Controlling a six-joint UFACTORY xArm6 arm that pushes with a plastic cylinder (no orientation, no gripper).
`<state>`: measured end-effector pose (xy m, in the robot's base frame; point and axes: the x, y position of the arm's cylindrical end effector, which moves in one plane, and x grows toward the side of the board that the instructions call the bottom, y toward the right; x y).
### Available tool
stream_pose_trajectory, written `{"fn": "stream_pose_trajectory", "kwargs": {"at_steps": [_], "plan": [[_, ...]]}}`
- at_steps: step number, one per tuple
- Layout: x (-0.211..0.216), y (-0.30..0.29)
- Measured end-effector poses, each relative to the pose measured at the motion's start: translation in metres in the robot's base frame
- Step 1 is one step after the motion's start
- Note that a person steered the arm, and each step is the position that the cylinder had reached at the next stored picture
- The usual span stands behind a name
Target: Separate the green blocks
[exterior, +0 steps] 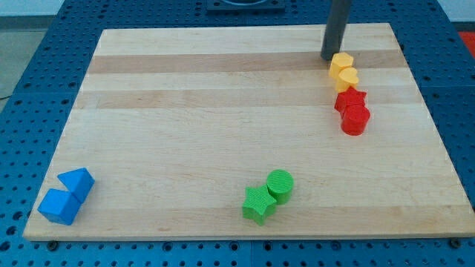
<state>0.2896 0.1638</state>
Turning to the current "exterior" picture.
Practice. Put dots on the red star block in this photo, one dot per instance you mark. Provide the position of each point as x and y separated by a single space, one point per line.
349 97

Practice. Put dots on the blue cube block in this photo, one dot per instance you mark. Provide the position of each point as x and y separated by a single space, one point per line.
59 206

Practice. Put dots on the yellow hexagon block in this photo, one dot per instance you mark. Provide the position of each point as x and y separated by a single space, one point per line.
339 62

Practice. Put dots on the light wooden board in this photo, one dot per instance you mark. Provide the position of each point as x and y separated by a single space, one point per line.
174 124

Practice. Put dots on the blue triangle block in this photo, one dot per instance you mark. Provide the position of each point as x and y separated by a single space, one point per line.
79 182

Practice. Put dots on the red cylinder block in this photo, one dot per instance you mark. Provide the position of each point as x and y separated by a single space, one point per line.
355 119

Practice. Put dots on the yellow heart block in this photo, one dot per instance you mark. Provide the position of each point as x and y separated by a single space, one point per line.
346 78

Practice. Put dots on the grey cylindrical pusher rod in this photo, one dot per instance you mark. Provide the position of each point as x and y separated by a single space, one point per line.
337 21

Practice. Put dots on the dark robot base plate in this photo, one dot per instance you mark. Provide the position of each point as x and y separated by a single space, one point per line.
244 5

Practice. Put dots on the blue perforated table plate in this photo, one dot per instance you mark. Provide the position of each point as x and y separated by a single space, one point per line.
36 113

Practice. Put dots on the green cylinder block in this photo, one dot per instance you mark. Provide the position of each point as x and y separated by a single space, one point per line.
280 185

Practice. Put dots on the green star block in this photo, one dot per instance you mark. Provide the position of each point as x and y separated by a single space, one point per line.
259 204

